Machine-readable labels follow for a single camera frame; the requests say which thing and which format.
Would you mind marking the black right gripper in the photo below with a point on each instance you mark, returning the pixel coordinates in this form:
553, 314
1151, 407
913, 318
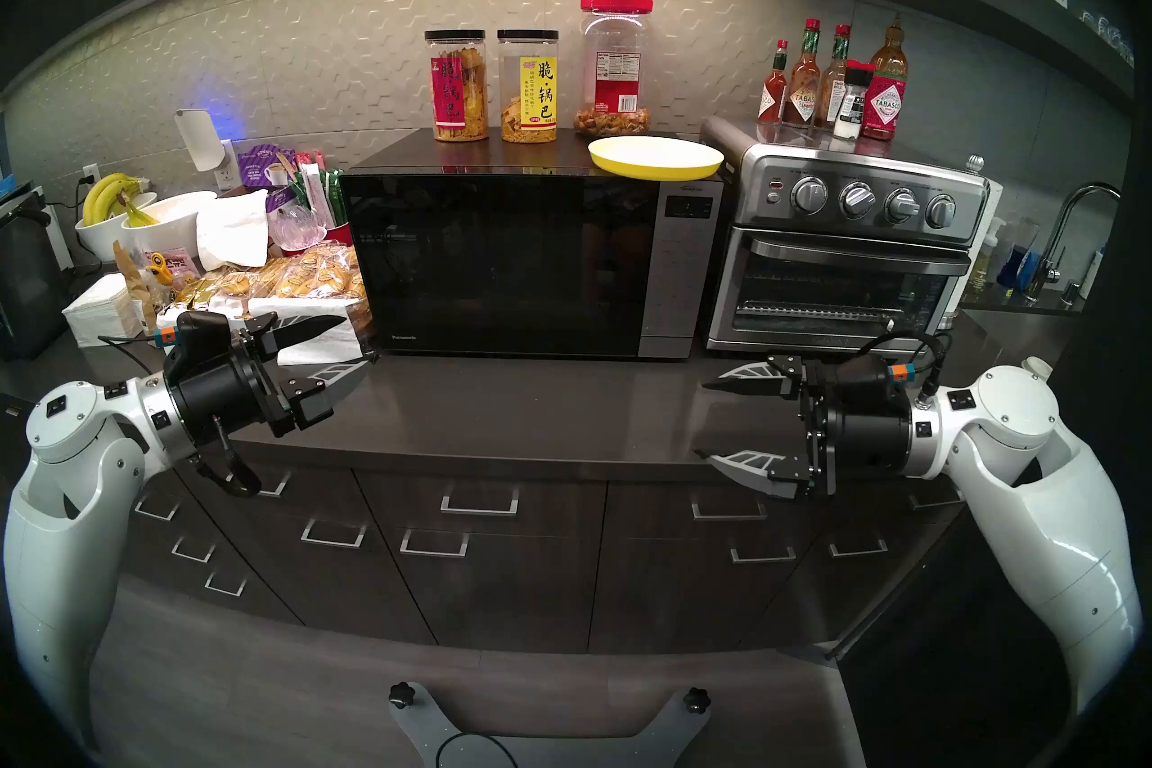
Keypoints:
864, 438

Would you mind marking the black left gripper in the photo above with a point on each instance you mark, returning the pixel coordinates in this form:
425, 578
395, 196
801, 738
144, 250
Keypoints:
225, 402

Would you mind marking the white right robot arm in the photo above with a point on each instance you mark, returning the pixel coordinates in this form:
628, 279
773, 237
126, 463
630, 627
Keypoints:
1062, 523

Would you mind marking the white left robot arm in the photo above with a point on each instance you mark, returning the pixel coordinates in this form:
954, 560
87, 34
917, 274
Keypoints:
63, 523

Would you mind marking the black silver microwave oven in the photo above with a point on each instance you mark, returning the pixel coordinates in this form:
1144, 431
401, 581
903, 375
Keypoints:
688, 280

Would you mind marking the yellow plate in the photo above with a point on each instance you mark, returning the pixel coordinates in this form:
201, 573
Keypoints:
657, 156

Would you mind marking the white box of packaged cakes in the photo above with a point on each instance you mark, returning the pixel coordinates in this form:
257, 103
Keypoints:
306, 280

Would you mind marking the small red cup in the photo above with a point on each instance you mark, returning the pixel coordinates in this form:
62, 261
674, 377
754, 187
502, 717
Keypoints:
338, 235

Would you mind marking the silver toaster oven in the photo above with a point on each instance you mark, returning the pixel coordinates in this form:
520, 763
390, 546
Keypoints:
837, 289

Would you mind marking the green stick packets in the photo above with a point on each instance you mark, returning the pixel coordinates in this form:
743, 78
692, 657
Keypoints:
334, 199

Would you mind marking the white stick packets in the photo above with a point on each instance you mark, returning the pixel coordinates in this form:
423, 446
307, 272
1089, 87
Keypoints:
315, 195

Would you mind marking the pink snack bag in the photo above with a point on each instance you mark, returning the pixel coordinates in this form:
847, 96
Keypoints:
171, 267

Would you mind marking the brown paper packet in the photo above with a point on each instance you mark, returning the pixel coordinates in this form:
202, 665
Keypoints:
135, 289

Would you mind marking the large white bowl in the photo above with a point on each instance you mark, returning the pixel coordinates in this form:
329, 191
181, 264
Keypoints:
175, 222

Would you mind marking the purple snack packet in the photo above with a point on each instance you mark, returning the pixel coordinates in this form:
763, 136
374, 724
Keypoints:
261, 165

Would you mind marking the white napkin stack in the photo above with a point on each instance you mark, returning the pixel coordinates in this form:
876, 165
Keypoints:
99, 312

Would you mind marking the small white bowl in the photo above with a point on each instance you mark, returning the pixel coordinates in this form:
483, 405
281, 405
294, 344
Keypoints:
94, 240

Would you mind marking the yellow banana bunch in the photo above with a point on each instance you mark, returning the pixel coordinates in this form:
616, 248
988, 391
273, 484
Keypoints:
103, 195

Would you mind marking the clear soap bottle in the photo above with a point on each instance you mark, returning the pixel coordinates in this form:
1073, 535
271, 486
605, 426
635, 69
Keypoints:
983, 267

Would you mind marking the small white round lid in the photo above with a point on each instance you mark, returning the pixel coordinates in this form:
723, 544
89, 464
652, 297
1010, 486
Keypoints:
1037, 368

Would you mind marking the dark lower drawer cabinet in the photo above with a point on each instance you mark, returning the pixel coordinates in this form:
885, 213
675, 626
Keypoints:
540, 595

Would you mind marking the black base knob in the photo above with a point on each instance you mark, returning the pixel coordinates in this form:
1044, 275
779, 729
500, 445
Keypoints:
695, 699
400, 694

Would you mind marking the snack jar red label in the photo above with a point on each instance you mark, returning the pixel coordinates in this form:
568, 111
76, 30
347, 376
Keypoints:
454, 91

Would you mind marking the chrome sink faucet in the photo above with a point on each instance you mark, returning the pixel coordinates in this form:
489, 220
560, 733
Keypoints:
1042, 280

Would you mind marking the small red Tabasco bottle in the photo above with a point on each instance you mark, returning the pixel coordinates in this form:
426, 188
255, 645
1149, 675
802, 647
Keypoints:
772, 100

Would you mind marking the pepper shaker red cap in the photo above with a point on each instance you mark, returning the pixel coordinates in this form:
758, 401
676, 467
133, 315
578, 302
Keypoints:
850, 109

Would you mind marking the tall Tabasco sauce bottle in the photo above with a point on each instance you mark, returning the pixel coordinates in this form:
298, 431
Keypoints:
804, 96

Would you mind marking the slim green-neck sauce bottle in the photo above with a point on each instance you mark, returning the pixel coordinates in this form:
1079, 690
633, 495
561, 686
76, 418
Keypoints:
832, 87

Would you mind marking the large Tabasco bottle diamond label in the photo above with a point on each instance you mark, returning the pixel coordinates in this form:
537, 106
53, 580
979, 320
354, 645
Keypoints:
885, 100

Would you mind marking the snack jar yellow label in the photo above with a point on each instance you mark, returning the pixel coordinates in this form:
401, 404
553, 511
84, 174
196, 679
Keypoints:
531, 91

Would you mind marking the white plastic bottle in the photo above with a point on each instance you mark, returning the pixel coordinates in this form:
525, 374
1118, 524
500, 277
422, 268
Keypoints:
1091, 276

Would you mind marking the large clear jar red lid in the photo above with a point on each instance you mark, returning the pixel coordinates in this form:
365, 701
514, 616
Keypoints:
614, 73

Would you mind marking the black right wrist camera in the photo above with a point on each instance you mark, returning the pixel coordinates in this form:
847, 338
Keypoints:
859, 377

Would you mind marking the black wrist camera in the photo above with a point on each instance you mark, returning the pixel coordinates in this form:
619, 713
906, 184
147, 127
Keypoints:
202, 343
859, 377

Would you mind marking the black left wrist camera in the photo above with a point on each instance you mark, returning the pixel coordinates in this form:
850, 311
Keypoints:
202, 343

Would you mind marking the white plug-in wall device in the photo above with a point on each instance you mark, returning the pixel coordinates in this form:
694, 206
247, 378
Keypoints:
196, 141

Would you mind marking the white wall outlet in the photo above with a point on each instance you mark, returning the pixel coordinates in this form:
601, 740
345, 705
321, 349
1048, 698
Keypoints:
90, 172

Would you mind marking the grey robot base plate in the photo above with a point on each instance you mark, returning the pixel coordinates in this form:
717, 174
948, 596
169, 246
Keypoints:
423, 730

